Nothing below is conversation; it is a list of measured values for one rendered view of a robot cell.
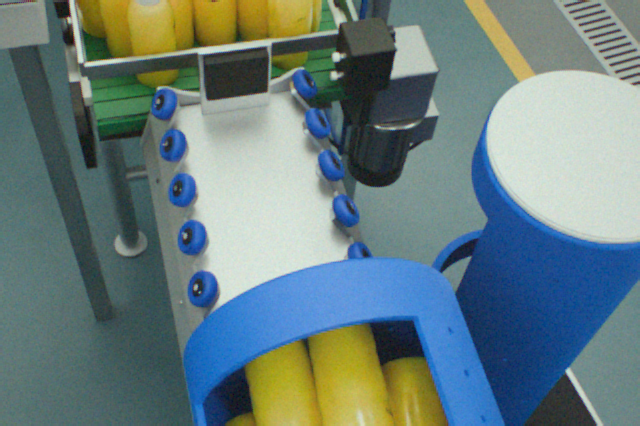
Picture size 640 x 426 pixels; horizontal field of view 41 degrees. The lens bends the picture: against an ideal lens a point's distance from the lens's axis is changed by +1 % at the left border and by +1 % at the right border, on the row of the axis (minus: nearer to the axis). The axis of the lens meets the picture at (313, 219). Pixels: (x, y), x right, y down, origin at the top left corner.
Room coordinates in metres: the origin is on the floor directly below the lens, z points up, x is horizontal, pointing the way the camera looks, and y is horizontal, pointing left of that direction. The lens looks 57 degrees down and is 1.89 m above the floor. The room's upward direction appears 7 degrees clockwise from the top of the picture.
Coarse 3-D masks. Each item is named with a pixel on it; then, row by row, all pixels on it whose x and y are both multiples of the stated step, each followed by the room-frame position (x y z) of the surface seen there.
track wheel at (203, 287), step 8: (200, 272) 0.50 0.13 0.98; (208, 272) 0.50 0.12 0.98; (192, 280) 0.50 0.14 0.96; (200, 280) 0.49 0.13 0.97; (208, 280) 0.49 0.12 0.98; (216, 280) 0.49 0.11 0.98; (192, 288) 0.49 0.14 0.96; (200, 288) 0.48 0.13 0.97; (208, 288) 0.48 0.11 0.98; (216, 288) 0.48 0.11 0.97; (192, 296) 0.48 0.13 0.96; (200, 296) 0.47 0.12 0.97; (208, 296) 0.47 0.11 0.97; (200, 304) 0.47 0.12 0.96; (208, 304) 0.47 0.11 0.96
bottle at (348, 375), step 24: (312, 336) 0.36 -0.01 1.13; (336, 336) 0.36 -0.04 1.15; (360, 336) 0.36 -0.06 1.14; (312, 360) 0.34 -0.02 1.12; (336, 360) 0.33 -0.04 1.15; (360, 360) 0.34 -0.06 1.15; (336, 384) 0.31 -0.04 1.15; (360, 384) 0.31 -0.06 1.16; (384, 384) 0.32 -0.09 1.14; (336, 408) 0.29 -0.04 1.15; (360, 408) 0.28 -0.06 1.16; (384, 408) 0.29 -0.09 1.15
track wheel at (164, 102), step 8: (160, 96) 0.77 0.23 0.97; (168, 96) 0.77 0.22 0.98; (176, 96) 0.77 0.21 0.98; (152, 104) 0.77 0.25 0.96; (160, 104) 0.76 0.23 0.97; (168, 104) 0.76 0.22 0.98; (176, 104) 0.76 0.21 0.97; (152, 112) 0.76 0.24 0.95; (160, 112) 0.75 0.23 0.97; (168, 112) 0.75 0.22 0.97
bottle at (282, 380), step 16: (272, 352) 0.34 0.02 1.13; (288, 352) 0.35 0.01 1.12; (304, 352) 0.35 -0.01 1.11; (256, 368) 0.33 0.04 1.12; (272, 368) 0.33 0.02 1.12; (288, 368) 0.33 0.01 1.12; (304, 368) 0.33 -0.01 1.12; (256, 384) 0.31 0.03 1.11; (272, 384) 0.31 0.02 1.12; (288, 384) 0.31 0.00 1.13; (304, 384) 0.32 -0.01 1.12; (256, 400) 0.30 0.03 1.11; (272, 400) 0.30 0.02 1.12; (288, 400) 0.30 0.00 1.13; (304, 400) 0.30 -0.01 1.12; (256, 416) 0.29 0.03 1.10; (272, 416) 0.28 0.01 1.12; (288, 416) 0.28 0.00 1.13; (304, 416) 0.28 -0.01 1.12; (320, 416) 0.29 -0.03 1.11
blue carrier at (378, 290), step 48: (288, 288) 0.36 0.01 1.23; (336, 288) 0.36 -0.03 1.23; (384, 288) 0.37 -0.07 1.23; (432, 288) 0.39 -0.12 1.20; (192, 336) 0.34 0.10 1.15; (240, 336) 0.32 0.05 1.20; (288, 336) 0.32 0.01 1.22; (384, 336) 0.41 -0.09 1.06; (432, 336) 0.34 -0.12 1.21; (192, 384) 0.30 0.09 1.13; (240, 384) 0.35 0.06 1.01; (480, 384) 0.31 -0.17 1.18
